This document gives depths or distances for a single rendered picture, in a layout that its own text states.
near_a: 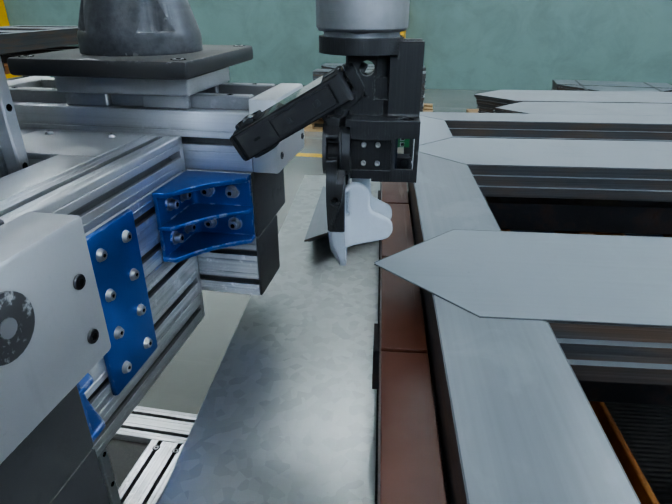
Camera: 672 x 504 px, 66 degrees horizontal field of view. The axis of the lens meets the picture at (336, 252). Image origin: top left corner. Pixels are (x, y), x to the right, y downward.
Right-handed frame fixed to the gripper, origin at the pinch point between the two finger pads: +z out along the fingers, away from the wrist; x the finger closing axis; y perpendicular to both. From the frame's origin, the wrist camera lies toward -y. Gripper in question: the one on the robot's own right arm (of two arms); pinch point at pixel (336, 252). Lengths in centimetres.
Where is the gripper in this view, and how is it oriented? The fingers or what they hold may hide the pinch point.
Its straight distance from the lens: 51.3
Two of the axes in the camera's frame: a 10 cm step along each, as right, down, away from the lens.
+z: 0.0, 9.0, 4.4
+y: 10.0, 0.4, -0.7
